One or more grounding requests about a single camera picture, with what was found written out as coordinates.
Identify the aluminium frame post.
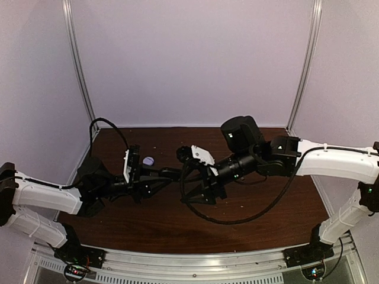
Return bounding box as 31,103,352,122
62,0,95,122
286,0,323,135

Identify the right circuit board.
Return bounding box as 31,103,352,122
301,264,326,282

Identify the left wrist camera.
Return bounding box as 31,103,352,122
123,144,140,184

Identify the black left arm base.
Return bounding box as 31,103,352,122
53,223,105,269

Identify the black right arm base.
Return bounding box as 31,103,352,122
283,224,334,267

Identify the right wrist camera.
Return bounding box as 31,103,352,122
176,145,219,176

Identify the right aluminium frame post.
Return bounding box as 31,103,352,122
286,0,323,135

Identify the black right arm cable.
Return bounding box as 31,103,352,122
179,147,314,225

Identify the circuit board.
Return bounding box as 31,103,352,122
301,264,326,282
63,263,90,282

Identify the left circuit board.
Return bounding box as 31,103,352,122
63,263,90,282

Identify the lilac earbud charging case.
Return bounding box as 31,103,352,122
143,156,155,166

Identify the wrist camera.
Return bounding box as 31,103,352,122
123,144,140,184
176,145,219,176

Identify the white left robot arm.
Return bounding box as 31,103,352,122
1,157,173,263

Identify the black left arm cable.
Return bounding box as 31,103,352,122
59,118,133,190

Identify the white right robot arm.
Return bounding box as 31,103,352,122
176,116,378,262

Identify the left aluminium frame post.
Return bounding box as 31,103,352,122
62,0,95,122

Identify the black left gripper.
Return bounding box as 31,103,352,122
95,163,171,204

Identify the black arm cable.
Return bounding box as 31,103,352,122
59,118,133,190
179,147,314,225

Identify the black oval charging case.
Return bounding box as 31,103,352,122
158,167,182,182

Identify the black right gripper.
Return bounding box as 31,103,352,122
179,147,260,204

